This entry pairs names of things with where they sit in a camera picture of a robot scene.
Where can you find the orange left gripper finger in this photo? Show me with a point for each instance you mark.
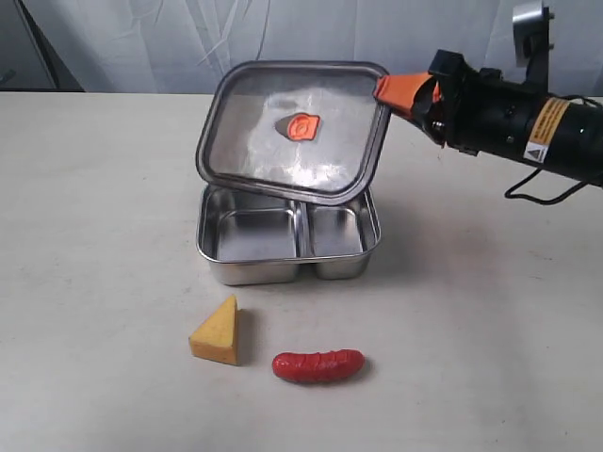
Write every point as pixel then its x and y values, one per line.
pixel 401 89

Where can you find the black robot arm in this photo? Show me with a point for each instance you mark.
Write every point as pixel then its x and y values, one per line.
pixel 566 138

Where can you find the yellow cheese wedge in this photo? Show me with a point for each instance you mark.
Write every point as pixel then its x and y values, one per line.
pixel 216 339

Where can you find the stainless steel lunch box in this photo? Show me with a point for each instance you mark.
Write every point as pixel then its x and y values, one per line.
pixel 250 239

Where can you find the dark lid with orange valve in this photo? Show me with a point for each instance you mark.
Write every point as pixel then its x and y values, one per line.
pixel 307 131

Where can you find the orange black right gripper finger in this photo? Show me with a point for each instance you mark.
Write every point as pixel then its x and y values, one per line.
pixel 426 117

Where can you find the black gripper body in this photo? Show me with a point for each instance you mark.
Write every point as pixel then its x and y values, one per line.
pixel 482 112

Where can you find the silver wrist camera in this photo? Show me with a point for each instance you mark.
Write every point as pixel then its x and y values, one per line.
pixel 531 26

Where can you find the red toy sausage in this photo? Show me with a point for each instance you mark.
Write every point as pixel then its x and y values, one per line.
pixel 319 367

